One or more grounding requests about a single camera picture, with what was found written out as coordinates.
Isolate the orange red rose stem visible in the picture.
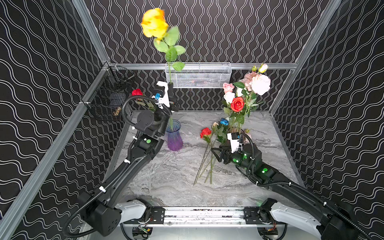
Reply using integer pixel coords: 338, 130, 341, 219
230, 97, 245, 129

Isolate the pink flower spray stem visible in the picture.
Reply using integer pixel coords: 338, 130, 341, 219
220, 64, 272, 128

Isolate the yellow rose stem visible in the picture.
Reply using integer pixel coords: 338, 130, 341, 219
140, 8, 187, 130

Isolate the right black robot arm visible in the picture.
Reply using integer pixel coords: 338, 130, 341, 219
211, 144, 372, 240

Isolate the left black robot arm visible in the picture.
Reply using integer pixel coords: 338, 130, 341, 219
62, 81, 177, 239

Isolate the blue purple glass vase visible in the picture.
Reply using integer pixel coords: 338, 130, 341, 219
166, 120, 184, 152

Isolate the smoky pink glass vase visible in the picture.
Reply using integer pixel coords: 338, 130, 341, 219
227, 127, 245, 134

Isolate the pile of artificial flowers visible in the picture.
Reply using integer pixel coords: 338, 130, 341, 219
193, 117, 253, 186

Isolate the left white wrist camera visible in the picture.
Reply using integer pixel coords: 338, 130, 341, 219
154, 81, 170, 109

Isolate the black wire wall basket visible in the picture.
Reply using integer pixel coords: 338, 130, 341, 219
83, 64, 137, 123

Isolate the white mesh wall basket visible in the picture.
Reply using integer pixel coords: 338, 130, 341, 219
165, 62, 232, 89

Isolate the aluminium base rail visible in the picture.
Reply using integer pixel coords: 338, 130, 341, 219
121, 207, 284, 227

